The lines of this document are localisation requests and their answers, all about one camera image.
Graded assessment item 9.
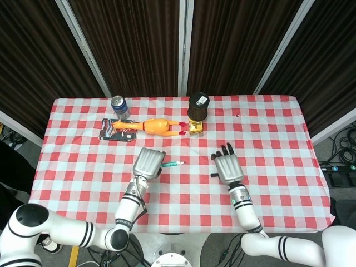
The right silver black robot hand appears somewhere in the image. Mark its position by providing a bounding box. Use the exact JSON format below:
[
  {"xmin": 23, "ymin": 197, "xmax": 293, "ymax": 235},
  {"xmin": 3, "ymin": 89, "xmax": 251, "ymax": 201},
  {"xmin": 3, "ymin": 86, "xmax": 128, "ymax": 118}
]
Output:
[{"xmin": 210, "ymin": 142, "xmax": 245, "ymax": 185}]

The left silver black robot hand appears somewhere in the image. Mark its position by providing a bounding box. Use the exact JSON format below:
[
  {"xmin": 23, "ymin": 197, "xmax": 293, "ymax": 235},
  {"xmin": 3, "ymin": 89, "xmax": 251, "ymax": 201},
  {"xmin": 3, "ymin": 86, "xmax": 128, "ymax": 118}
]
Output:
[{"xmin": 132, "ymin": 147, "xmax": 167, "ymax": 180}]

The green white marker pen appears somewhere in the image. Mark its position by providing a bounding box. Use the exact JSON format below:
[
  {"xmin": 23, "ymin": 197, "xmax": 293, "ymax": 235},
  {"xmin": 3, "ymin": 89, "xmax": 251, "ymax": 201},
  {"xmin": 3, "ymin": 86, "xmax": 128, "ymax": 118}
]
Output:
[{"xmin": 162, "ymin": 160, "xmax": 186, "ymax": 168}]

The yellow rubber chicken toy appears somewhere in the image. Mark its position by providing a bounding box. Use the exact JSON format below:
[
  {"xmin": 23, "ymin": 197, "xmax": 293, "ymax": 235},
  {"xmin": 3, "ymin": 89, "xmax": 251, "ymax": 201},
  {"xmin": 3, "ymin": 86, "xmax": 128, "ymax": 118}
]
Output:
[{"xmin": 112, "ymin": 118, "xmax": 189, "ymax": 137}]

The dark printed card package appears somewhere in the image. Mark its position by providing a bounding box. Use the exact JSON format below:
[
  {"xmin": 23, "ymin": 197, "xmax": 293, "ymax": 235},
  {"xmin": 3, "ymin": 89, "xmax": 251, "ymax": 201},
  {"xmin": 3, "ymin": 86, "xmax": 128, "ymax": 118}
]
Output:
[{"xmin": 99, "ymin": 118, "xmax": 139, "ymax": 142}]

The red white checkered tablecloth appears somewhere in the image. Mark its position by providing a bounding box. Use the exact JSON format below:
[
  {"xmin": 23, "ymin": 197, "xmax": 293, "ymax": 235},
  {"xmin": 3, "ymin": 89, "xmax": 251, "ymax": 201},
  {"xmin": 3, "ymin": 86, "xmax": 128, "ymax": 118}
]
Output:
[{"xmin": 29, "ymin": 95, "xmax": 334, "ymax": 235}]

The gold foil packet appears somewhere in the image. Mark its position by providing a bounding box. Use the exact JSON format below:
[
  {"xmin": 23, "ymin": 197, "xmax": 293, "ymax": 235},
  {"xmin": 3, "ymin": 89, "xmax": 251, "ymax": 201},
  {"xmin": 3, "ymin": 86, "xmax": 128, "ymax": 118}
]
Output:
[{"xmin": 189, "ymin": 120, "xmax": 205, "ymax": 136}]

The blue silver drink can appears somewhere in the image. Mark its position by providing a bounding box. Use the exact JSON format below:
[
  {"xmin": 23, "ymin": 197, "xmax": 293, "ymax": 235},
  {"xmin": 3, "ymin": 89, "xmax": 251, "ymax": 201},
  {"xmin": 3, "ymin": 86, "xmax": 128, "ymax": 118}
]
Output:
[{"xmin": 111, "ymin": 95, "xmax": 131, "ymax": 120}]

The dark brown cylindrical canister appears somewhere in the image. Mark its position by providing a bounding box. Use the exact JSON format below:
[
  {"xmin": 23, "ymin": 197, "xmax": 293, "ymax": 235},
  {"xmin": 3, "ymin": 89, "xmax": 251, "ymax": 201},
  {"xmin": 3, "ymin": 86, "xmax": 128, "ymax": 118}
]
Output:
[{"xmin": 187, "ymin": 92, "xmax": 210, "ymax": 122}]

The white round flange plate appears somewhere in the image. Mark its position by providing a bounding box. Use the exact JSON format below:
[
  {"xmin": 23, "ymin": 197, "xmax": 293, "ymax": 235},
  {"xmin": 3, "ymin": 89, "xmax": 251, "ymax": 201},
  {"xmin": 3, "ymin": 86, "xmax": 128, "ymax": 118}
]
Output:
[{"xmin": 152, "ymin": 251, "xmax": 195, "ymax": 267}]

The black power strip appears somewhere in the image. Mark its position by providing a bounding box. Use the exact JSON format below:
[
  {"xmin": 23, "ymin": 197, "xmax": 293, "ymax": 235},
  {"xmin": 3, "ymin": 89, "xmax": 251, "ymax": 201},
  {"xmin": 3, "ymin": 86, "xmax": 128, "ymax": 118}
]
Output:
[{"xmin": 319, "ymin": 164, "xmax": 356, "ymax": 173}]

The black power adapter box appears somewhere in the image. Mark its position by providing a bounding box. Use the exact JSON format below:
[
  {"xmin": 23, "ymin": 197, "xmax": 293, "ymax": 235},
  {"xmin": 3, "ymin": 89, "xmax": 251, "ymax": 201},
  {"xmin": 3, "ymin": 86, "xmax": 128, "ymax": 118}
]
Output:
[{"xmin": 329, "ymin": 171, "xmax": 352, "ymax": 187}]

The dark ribbed partition panel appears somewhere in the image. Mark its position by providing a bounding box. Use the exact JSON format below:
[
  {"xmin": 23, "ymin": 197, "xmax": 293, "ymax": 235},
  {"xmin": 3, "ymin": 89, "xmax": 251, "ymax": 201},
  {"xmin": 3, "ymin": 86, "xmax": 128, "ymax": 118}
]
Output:
[
  {"xmin": 0, "ymin": 0, "xmax": 105, "ymax": 139},
  {"xmin": 261, "ymin": 0, "xmax": 356, "ymax": 139},
  {"xmin": 189, "ymin": 0, "xmax": 306, "ymax": 97},
  {"xmin": 69, "ymin": 0, "xmax": 179, "ymax": 97}
]

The yellow floor tape strip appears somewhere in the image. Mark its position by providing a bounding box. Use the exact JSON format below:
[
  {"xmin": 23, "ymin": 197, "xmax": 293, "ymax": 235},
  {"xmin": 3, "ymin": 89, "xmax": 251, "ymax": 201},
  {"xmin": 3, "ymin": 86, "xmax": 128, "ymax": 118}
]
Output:
[{"xmin": 68, "ymin": 246, "xmax": 80, "ymax": 267}]

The black white sneaker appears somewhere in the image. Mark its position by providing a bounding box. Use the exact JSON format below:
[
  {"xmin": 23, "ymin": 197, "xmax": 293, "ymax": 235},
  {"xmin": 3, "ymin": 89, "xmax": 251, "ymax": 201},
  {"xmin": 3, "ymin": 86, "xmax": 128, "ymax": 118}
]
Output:
[{"xmin": 38, "ymin": 234, "xmax": 64, "ymax": 254}]

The person in black clothes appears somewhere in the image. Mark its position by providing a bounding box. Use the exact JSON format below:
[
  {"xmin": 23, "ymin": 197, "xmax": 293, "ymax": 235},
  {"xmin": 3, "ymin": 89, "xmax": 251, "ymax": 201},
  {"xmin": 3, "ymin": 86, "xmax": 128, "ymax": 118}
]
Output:
[{"xmin": 0, "ymin": 141, "xmax": 37, "ymax": 231}]

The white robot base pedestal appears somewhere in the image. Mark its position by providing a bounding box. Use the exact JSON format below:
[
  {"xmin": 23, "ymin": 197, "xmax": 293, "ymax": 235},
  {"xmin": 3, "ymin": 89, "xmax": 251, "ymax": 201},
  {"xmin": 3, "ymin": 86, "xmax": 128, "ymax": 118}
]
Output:
[{"xmin": 130, "ymin": 233, "xmax": 212, "ymax": 267}]

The black cable bundle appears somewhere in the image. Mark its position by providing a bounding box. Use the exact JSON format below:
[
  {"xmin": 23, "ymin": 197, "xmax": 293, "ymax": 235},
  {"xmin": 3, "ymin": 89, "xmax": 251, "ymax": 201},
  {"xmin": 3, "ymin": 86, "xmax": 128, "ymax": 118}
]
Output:
[
  {"xmin": 200, "ymin": 233, "xmax": 247, "ymax": 267},
  {"xmin": 86, "ymin": 236, "xmax": 152, "ymax": 267},
  {"xmin": 319, "ymin": 122, "xmax": 356, "ymax": 165},
  {"xmin": 0, "ymin": 122, "xmax": 28, "ymax": 151}
]

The aluminium partition frame post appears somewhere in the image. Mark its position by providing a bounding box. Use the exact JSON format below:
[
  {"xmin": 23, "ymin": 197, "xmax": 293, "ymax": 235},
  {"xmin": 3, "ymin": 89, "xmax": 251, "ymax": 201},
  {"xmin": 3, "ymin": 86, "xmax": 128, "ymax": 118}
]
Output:
[
  {"xmin": 0, "ymin": 110, "xmax": 45, "ymax": 147},
  {"xmin": 309, "ymin": 121, "xmax": 356, "ymax": 146},
  {"xmin": 55, "ymin": 0, "xmax": 112, "ymax": 98},
  {"xmin": 179, "ymin": 0, "xmax": 195, "ymax": 97},
  {"xmin": 254, "ymin": 0, "xmax": 317, "ymax": 95}
]

